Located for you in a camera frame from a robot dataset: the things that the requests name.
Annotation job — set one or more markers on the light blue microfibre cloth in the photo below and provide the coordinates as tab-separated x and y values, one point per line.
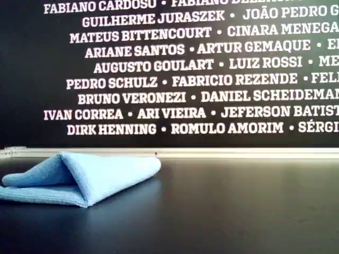
106	174

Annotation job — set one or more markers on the aluminium table frame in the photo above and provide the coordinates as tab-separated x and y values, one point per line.
238	153

